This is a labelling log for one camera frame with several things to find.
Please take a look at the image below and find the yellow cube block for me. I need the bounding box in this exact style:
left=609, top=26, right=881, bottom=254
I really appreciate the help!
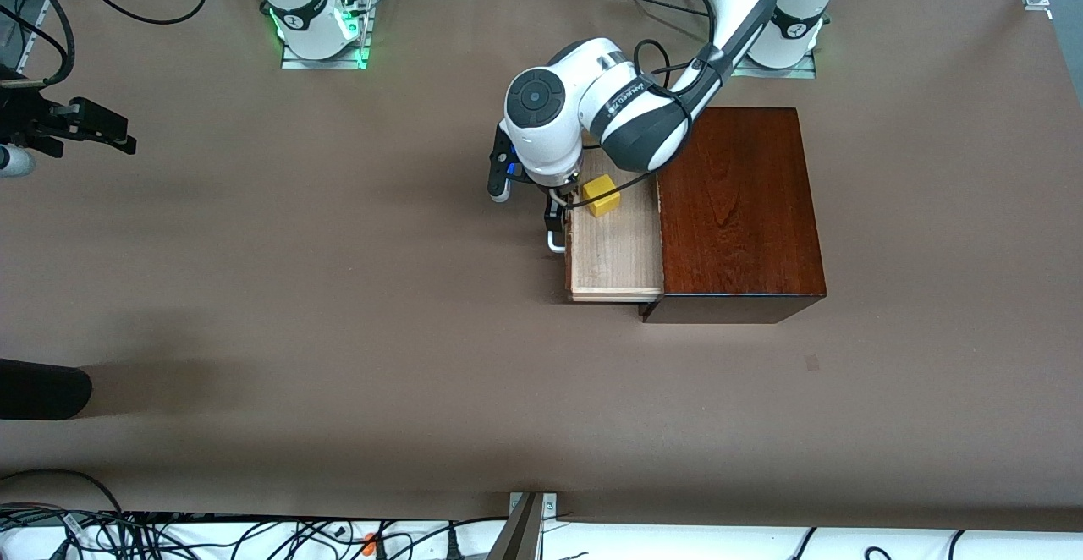
left=581, top=174, right=622, bottom=219

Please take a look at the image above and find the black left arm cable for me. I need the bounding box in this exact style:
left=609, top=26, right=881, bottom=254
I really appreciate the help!
left=550, top=38, right=707, bottom=210

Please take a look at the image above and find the dark brown wooden cabinet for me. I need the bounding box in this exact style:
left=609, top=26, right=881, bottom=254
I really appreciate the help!
left=640, top=106, right=827, bottom=325

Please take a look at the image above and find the black cylinder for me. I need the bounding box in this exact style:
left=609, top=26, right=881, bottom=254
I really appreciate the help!
left=0, top=359, right=92, bottom=420

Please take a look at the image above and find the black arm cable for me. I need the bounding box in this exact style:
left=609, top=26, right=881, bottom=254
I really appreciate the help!
left=0, top=0, right=210, bottom=87
left=550, top=38, right=707, bottom=210

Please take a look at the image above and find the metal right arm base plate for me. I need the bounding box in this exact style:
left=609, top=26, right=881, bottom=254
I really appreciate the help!
left=279, top=0, right=373, bottom=70

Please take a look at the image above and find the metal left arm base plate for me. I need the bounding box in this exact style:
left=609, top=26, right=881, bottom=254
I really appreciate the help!
left=729, top=48, right=818, bottom=80

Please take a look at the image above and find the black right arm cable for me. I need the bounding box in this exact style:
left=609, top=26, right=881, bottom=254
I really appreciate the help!
left=0, top=0, right=210, bottom=87

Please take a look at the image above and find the grey metal post bracket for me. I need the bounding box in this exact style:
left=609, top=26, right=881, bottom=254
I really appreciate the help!
left=487, top=491, right=559, bottom=560

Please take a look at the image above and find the black arched floor cable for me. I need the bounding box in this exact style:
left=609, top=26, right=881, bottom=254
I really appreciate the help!
left=0, top=469, right=126, bottom=517

